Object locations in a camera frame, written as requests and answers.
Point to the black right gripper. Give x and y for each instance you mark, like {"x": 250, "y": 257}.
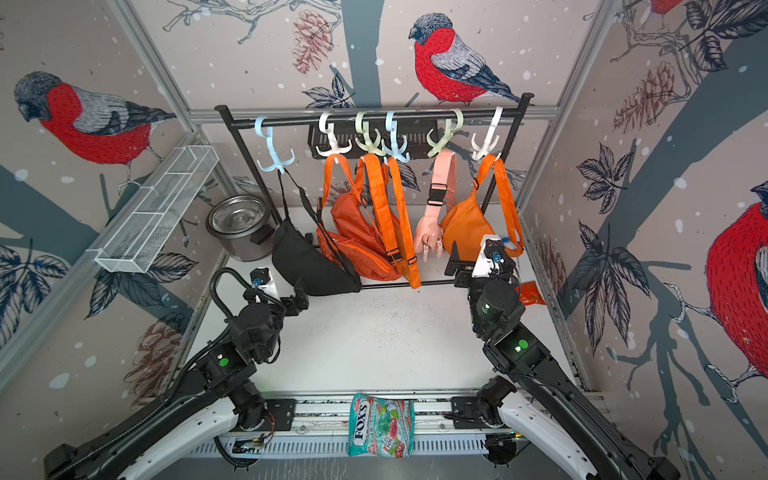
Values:
{"x": 456, "y": 264}

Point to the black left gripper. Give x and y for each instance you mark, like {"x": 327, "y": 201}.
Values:
{"x": 293, "y": 309}

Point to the pink waist bag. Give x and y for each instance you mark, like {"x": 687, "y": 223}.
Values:
{"x": 428, "y": 237}

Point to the black waist bag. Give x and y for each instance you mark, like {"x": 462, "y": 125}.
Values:
{"x": 299, "y": 261}

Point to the orange backpack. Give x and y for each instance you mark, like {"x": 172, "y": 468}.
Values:
{"x": 409, "y": 264}

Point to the dark orange waist bag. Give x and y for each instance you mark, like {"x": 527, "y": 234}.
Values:
{"x": 356, "y": 236}

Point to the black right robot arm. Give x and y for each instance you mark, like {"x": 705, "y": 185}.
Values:
{"x": 530, "y": 393}

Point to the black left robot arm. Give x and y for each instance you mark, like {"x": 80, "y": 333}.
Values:
{"x": 212, "y": 396}

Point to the light green hook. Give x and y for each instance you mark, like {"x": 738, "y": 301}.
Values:
{"x": 450, "y": 128}
{"x": 367, "y": 135}

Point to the white hook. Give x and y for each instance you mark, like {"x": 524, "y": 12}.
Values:
{"x": 327, "y": 128}
{"x": 480, "y": 151}

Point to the light blue hook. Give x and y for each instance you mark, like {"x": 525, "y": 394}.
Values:
{"x": 397, "y": 146}
{"x": 267, "y": 133}

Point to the Fox's candy bag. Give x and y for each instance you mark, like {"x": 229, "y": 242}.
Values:
{"x": 381, "y": 427}

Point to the red snack packet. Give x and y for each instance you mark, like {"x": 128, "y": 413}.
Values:
{"x": 529, "y": 294}

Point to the stainless steel rice cooker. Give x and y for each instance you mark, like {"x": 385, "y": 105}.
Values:
{"x": 244, "y": 226}

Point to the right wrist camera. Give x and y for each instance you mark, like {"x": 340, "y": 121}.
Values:
{"x": 493, "y": 251}

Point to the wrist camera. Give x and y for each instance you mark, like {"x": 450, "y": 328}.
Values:
{"x": 493, "y": 251}
{"x": 261, "y": 280}

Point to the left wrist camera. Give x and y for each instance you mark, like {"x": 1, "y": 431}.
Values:
{"x": 261, "y": 280}

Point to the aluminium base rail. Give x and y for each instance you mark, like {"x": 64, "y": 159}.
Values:
{"x": 328, "y": 437}

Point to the white wire mesh shelf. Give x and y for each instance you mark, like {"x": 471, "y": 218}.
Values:
{"x": 136, "y": 240}

